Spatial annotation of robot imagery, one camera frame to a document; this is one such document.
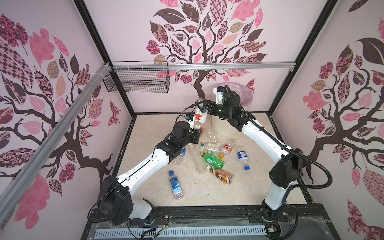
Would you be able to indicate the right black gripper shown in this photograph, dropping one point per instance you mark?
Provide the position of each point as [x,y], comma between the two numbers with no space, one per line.
[211,105]

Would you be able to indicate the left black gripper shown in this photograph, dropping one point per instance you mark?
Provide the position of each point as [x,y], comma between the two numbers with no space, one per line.
[196,133]

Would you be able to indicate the Pocari Sweat bottle white cap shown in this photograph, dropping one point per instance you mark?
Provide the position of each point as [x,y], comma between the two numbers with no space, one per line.
[179,159]

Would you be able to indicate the clear bottle red green label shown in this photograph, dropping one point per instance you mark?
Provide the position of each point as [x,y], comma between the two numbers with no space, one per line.
[200,117]

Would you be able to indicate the blue cap water bottle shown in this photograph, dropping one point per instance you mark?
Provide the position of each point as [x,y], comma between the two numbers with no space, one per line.
[176,187]

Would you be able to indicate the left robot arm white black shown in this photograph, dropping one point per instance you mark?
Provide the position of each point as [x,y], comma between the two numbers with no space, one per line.
[115,197]

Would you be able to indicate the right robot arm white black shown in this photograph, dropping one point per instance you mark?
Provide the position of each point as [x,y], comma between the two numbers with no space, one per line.
[288,163]

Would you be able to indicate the white bin with purple liner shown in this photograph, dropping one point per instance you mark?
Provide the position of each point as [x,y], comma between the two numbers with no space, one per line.
[228,127]

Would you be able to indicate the tall clear square bottle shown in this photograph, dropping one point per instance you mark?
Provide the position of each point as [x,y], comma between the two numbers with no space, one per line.
[198,160]

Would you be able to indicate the clear crushed bottle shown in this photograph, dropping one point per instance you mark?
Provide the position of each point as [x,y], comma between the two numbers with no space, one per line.
[212,135]

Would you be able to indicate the green soda bottle yellow cap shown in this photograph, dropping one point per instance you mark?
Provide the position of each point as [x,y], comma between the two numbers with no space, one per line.
[212,160]

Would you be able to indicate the small bottle red label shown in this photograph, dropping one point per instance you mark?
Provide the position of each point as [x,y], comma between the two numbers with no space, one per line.
[228,147]

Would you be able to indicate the blue label bottle right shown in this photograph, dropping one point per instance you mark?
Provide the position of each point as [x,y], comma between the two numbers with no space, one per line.
[243,157]

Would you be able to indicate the brown coffee bottle lower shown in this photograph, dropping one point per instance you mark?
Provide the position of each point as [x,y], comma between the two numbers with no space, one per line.
[221,175]

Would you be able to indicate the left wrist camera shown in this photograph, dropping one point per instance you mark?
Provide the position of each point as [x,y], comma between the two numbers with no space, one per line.
[189,117]

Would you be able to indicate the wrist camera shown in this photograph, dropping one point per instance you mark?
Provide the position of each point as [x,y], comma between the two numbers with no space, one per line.
[189,117]
[219,94]

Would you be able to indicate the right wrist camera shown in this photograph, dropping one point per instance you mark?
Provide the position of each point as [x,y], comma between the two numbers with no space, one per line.
[219,94]

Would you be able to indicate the aluminium rail back wall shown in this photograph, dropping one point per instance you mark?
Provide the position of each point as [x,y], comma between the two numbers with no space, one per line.
[220,66]

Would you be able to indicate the black wire basket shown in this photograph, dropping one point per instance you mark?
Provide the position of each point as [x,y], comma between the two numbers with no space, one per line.
[138,77]

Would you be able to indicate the white slotted cable duct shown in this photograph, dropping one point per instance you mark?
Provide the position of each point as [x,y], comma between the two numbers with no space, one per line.
[179,232]

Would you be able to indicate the black base frame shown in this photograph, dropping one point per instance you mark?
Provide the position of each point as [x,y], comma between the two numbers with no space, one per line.
[300,221]

